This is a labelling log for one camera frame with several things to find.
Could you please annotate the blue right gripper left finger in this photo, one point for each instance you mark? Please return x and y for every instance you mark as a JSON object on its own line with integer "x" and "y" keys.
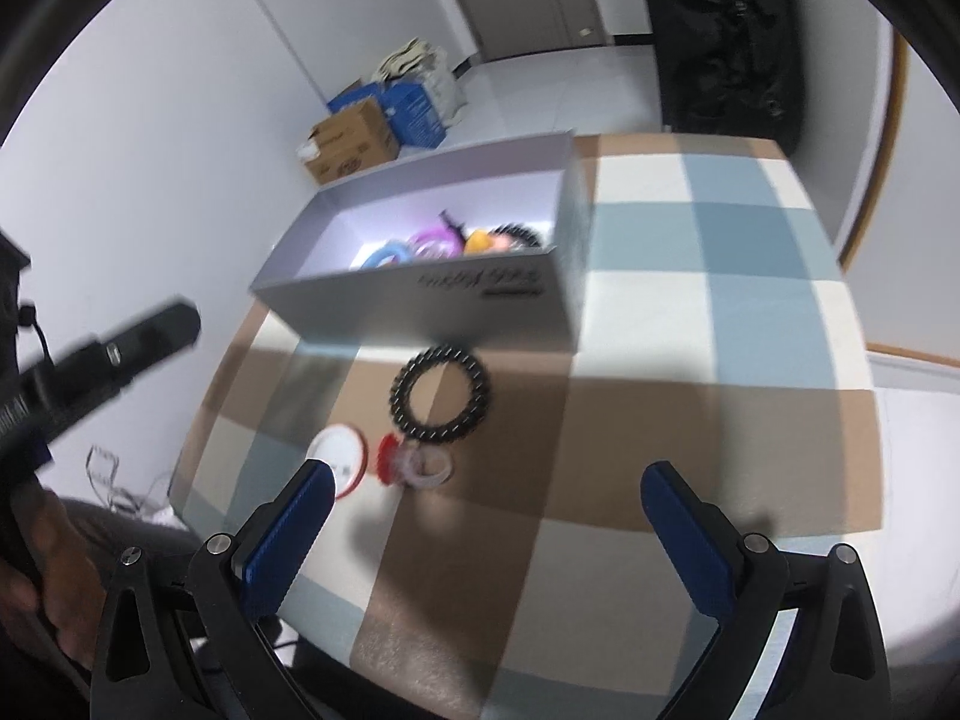
{"x": 279, "y": 535}

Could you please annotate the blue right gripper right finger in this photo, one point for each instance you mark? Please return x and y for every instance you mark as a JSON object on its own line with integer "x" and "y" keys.
{"x": 701, "y": 543}

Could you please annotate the clear red-capped jar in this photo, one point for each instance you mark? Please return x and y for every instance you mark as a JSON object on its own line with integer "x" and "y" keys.
{"x": 415, "y": 466}

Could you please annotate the person's left hand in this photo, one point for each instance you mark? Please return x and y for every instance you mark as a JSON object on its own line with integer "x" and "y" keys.
{"x": 71, "y": 595}

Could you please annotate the round red-rimmed lid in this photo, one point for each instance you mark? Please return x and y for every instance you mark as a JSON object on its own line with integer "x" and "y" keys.
{"x": 343, "y": 448}

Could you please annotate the checkered plaid cloth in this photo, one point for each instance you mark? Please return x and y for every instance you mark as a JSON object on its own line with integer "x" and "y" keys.
{"x": 717, "y": 333}

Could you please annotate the grey cardboard box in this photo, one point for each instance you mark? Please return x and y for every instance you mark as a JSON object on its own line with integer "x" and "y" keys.
{"x": 378, "y": 258}

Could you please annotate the brown cardboard box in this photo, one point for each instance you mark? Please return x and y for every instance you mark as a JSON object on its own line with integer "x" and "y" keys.
{"x": 352, "y": 140}

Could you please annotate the blue cardboard box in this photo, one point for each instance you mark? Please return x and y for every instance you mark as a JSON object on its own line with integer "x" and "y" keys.
{"x": 408, "y": 109}

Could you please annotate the beige tote bag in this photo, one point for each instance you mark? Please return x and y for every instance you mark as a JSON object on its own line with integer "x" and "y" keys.
{"x": 420, "y": 62}

